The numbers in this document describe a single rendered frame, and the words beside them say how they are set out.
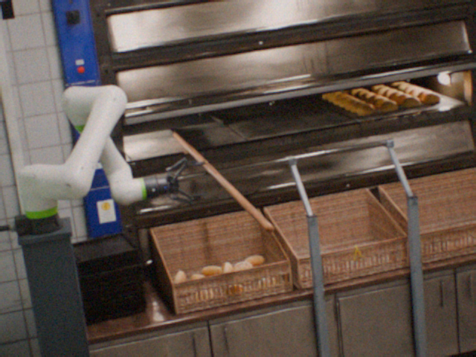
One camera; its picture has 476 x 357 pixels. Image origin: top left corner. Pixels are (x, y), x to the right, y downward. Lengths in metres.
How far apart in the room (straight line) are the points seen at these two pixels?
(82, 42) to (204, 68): 0.59
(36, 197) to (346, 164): 1.84
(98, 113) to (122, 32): 0.87
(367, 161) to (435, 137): 0.39
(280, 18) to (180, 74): 0.55
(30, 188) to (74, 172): 0.20
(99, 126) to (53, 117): 0.86
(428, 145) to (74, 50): 1.86
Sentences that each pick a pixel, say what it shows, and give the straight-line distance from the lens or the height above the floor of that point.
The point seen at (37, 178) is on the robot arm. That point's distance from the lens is 3.76.
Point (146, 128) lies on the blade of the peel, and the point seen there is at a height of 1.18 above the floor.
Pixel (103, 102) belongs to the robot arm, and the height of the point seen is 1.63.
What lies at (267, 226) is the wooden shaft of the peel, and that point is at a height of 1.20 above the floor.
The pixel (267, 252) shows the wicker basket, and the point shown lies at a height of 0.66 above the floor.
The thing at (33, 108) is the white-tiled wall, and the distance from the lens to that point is 4.67.
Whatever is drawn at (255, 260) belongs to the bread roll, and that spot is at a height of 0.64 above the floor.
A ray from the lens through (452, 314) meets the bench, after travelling 4.91.
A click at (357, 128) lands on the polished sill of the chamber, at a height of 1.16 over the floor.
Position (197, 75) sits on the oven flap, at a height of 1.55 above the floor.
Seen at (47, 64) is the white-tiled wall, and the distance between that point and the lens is 4.64.
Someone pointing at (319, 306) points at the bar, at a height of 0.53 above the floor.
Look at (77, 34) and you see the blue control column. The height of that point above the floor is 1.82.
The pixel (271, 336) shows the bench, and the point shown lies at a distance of 4.60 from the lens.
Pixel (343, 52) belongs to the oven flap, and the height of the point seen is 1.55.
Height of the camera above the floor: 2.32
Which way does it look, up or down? 16 degrees down
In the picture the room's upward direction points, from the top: 7 degrees counter-clockwise
